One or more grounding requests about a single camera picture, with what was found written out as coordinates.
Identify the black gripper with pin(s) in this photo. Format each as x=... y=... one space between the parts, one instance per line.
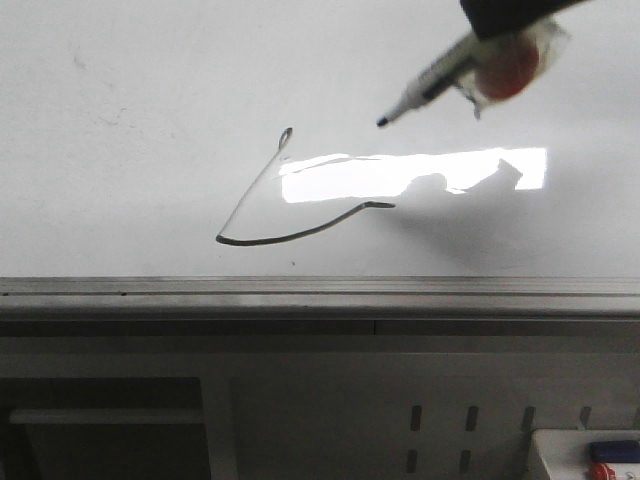
x=492 y=18

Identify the white whiteboard marker black tip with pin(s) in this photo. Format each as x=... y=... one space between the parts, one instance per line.
x=435 y=79

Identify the white whiteboard surface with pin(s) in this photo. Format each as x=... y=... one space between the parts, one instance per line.
x=130 y=129

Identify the white storage bin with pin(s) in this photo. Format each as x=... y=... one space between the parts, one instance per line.
x=564 y=454

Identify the white slotted pegboard panel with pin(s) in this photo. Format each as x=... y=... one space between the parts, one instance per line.
x=412 y=416

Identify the white shelf bar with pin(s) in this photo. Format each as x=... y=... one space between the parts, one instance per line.
x=106 y=417

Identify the aluminium whiteboard frame rail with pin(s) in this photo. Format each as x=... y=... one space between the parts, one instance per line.
x=367 y=306

